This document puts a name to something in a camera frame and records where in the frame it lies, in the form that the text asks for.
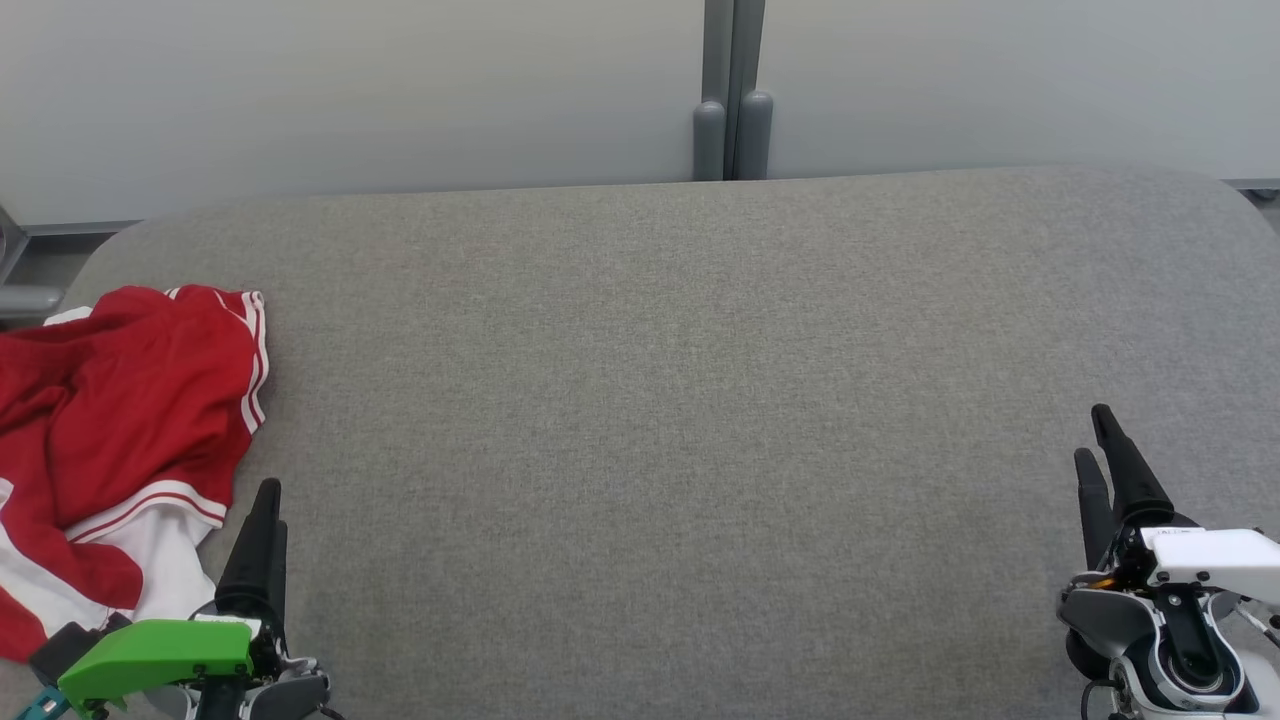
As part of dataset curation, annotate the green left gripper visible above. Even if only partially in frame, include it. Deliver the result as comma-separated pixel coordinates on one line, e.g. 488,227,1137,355
58,478,291,713

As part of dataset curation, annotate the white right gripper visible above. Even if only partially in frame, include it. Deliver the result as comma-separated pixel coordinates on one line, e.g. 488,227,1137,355
1074,404,1280,607

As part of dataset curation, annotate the red jersey white trim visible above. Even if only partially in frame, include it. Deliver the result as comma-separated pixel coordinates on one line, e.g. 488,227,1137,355
0,284,271,641

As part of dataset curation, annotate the grey fabric sofa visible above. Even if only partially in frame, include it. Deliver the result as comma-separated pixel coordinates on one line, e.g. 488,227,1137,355
0,165,1280,720

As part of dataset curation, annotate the grey partition post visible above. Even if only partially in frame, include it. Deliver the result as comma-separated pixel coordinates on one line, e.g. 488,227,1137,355
693,0,728,182
730,0,774,181

